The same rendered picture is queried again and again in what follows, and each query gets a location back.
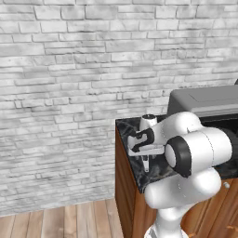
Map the grey countertop oven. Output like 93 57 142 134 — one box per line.
166 85 238 170

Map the brown wooden cupboard door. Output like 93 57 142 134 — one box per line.
181 178 238 238

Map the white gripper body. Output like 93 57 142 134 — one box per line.
126 144 165 158

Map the brown wooden counter cabinet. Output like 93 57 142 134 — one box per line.
113 126 238 238

